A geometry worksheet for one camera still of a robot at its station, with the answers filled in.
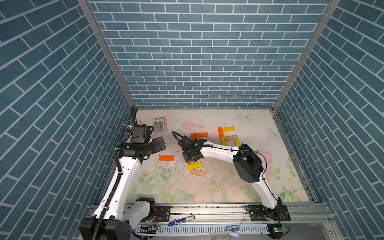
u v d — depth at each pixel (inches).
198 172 34.4
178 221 27.8
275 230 27.7
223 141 40.0
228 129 42.6
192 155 26.8
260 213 29.0
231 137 40.3
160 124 43.1
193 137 40.4
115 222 14.6
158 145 27.2
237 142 39.8
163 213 28.8
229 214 29.7
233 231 27.1
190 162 34.1
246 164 21.3
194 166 35.2
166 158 37.1
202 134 42.1
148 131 23.8
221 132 42.2
